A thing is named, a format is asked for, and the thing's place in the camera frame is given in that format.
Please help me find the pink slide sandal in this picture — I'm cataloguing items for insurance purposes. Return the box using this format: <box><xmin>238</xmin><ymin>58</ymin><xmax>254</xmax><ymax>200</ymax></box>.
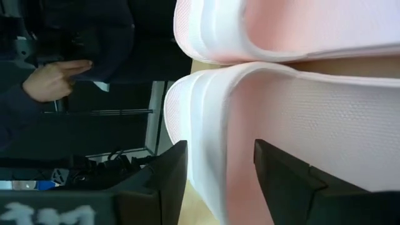
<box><xmin>163</xmin><ymin>61</ymin><xmax>400</xmax><ymax>225</ymax></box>
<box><xmin>172</xmin><ymin>0</ymin><xmax>400</xmax><ymax>66</ymax></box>

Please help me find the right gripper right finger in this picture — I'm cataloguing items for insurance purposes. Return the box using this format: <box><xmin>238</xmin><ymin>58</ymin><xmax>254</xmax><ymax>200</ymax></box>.
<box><xmin>253</xmin><ymin>139</ymin><xmax>400</xmax><ymax>225</ymax></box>

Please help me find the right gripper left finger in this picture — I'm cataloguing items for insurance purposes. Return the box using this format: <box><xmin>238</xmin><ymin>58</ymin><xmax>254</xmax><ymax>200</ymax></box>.
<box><xmin>117</xmin><ymin>139</ymin><xmax>189</xmax><ymax>225</ymax></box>

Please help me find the person's hand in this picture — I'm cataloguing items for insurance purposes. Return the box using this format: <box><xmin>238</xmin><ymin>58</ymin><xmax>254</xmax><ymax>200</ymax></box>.
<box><xmin>21</xmin><ymin>59</ymin><xmax>94</xmax><ymax>104</ymax></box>

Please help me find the black cable tangle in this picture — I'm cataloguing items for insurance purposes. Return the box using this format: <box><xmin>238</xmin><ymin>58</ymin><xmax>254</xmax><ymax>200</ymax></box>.
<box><xmin>70</xmin><ymin>149</ymin><xmax>157</xmax><ymax>190</ymax></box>

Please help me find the person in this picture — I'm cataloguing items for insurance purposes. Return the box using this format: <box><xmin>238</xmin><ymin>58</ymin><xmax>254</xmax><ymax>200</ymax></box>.
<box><xmin>0</xmin><ymin>0</ymin><xmax>193</xmax><ymax>160</ymax></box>

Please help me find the silver and blue object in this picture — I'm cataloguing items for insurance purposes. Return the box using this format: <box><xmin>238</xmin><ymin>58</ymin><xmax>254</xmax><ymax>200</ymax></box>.
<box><xmin>0</xmin><ymin>179</ymin><xmax>59</xmax><ymax>191</ymax></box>

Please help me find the grey metal post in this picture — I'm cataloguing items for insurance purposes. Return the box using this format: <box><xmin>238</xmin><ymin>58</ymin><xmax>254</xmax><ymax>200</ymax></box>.
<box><xmin>144</xmin><ymin>80</ymin><xmax>176</xmax><ymax>156</ymax></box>

